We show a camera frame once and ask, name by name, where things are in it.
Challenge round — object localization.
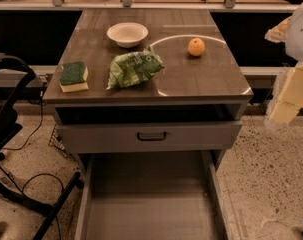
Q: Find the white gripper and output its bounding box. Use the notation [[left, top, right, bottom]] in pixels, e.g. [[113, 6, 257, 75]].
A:
[[264, 2, 303, 130]]

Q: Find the orange fruit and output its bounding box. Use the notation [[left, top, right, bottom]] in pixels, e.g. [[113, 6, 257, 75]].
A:
[[188, 38, 205, 57]]

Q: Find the grey drawer cabinet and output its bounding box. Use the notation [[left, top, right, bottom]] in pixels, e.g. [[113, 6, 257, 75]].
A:
[[44, 9, 252, 163]]

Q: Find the open bottom drawer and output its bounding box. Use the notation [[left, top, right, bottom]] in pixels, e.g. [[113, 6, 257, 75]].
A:
[[74, 151, 234, 240]]

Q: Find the green chip bag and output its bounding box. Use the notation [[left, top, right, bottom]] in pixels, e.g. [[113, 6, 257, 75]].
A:
[[107, 46, 164, 90]]

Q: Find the white bowl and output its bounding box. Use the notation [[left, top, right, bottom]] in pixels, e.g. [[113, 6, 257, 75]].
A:
[[107, 22, 149, 48]]

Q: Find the green yellow sponge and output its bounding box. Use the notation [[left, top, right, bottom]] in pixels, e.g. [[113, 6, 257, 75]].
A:
[[59, 61, 89, 93]]

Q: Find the middle drawer with black handle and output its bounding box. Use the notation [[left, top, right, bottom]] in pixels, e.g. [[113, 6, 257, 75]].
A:
[[56, 121, 241, 154]]

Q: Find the black floor cable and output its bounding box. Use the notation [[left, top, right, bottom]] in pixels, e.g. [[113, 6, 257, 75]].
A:
[[0, 80, 65, 240]]

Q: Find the black chair frame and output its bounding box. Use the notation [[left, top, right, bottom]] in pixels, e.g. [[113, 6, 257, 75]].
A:
[[0, 53, 84, 240]]

